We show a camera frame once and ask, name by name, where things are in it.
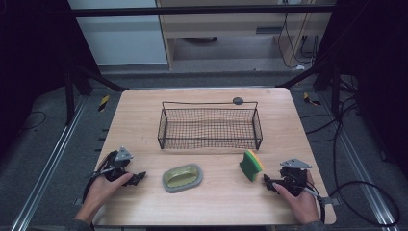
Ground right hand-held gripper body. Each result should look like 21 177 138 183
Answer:
278 157 313 197

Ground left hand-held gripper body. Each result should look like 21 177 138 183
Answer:
96 146 135 183

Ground green and yellow sponge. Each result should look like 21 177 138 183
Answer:
239 149 264 183

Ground grey soap dish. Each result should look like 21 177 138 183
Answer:
162 163 204 194

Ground black wire mesh basket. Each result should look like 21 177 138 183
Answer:
157 100 264 151

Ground person's right hand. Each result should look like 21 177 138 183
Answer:
272 170 320 225

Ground person's left hand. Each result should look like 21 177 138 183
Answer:
82 172 135 213

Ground yellow black striped marker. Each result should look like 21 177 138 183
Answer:
302 91 321 107
97 94 111 113

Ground black metal stand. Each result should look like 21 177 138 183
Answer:
276 59 357 117
63 62 129 127

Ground white cabinet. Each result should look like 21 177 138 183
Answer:
67 0 169 67

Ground black curtain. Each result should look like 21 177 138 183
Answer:
316 0 408 181
0 0 99 158

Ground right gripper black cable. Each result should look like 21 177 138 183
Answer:
301 179 327 225

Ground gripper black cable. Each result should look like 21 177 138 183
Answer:
82 153 116 205
301 179 327 225

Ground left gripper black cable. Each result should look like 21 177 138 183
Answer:
82 153 116 205

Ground black looped floor cable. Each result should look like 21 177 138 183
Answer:
299 95 401 228

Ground aluminium floor rail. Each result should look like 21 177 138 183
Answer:
317 91 399 231
10 95 89 231

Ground thin black floor cable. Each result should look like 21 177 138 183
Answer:
21 110 48 132

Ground hanging black cables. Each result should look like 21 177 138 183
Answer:
276 0 320 69

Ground black horizontal frame bar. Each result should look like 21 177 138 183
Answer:
70 5 336 18

